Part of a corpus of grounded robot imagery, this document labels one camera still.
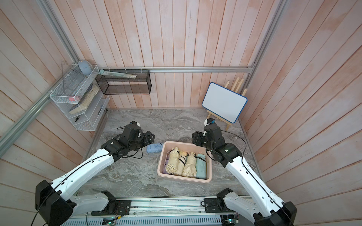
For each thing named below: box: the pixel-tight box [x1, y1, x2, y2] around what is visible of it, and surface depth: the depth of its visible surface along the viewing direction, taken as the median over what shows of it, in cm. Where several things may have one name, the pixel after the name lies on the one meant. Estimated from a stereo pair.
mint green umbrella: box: [195, 153, 207, 180], surface depth 83 cm
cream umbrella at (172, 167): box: [165, 146, 180, 175], surface depth 79 cm
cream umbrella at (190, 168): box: [181, 151, 197, 178], surface depth 81 cm
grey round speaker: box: [77, 60, 93, 76], surface depth 84 cm
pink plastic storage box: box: [156, 140, 213, 184], surface depth 82 cm
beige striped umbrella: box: [174, 151, 189, 176], surface depth 84 cm
